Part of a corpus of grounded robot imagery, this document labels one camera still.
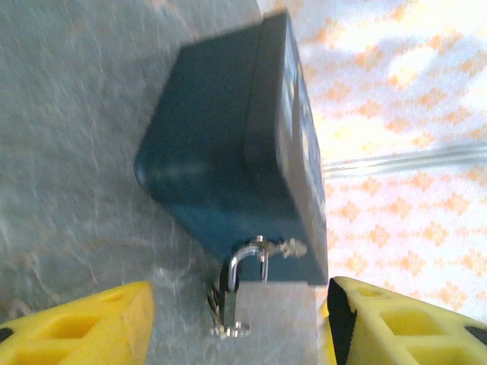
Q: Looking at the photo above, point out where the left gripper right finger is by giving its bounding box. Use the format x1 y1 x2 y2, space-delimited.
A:
317 276 487 365

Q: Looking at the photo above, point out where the silver box latch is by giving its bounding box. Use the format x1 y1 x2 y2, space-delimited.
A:
250 234 309 262

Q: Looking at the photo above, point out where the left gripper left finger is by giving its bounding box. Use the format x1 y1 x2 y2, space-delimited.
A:
0 281 155 365

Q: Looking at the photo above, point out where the silver padlock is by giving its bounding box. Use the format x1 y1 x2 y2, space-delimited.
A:
218 245 317 365

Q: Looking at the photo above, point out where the blue starry print box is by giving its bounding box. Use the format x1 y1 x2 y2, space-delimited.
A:
133 10 330 286

